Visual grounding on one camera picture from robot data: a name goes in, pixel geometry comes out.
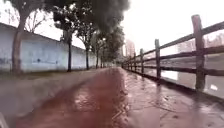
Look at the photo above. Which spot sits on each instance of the tall grey building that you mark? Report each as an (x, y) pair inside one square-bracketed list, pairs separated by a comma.
[(130, 48)]

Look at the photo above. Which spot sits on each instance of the red paved path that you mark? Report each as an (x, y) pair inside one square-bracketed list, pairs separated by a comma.
[(100, 100)]

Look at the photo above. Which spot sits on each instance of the row of trees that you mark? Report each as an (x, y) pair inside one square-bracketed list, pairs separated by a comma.
[(106, 16)]

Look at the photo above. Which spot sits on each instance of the grey water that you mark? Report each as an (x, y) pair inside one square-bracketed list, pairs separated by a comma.
[(186, 78)]

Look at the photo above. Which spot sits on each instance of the long pale wall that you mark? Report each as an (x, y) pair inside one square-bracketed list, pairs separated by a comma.
[(40, 53)]

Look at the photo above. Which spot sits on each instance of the brown wooden rail fence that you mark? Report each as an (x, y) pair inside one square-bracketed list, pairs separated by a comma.
[(199, 50)]

